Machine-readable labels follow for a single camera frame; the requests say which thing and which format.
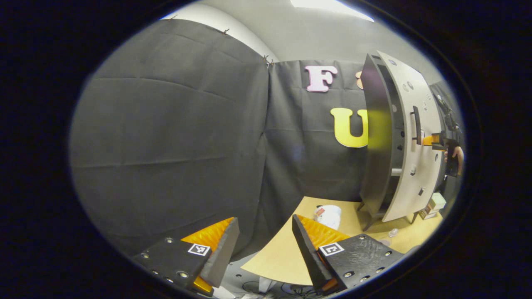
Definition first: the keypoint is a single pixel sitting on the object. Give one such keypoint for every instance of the dark grey cabinet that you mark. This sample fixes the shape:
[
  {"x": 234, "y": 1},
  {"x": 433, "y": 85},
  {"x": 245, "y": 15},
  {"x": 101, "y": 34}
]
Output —
[{"x": 376, "y": 145}]

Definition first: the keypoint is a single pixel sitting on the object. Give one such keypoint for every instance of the clear plastic bottle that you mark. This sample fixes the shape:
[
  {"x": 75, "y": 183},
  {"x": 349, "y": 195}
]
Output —
[{"x": 392, "y": 233}]

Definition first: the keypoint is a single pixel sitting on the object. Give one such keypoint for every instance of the black backdrop cloth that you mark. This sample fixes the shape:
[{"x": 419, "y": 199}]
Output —
[{"x": 174, "y": 137}]

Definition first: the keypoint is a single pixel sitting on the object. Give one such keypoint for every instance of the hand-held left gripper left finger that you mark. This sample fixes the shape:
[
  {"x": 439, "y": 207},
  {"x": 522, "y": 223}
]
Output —
[{"x": 224, "y": 253}]

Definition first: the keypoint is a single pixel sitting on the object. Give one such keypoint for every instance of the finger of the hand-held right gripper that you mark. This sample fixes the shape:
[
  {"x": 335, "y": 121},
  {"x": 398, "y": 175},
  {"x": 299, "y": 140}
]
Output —
[{"x": 428, "y": 140}]

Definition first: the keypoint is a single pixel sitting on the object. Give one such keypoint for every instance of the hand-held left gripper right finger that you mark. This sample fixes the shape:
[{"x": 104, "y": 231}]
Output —
[{"x": 309, "y": 253}]

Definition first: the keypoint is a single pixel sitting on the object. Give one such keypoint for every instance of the pale green cover book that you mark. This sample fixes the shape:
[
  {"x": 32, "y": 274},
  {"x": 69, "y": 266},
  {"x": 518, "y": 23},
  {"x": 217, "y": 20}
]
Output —
[{"x": 438, "y": 201}]

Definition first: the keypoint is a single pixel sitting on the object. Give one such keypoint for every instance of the large ceiling light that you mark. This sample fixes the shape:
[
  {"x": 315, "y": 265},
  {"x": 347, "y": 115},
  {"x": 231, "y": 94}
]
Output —
[{"x": 328, "y": 7}]

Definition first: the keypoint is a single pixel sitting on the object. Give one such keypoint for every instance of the beige cabinet door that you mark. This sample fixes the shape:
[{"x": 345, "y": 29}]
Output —
[{"x": 424, "y": 178}]

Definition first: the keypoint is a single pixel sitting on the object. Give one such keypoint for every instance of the white plush toy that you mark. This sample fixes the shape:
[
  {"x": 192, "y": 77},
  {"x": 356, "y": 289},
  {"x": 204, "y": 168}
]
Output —
[{"x": 328, "y": 216}]

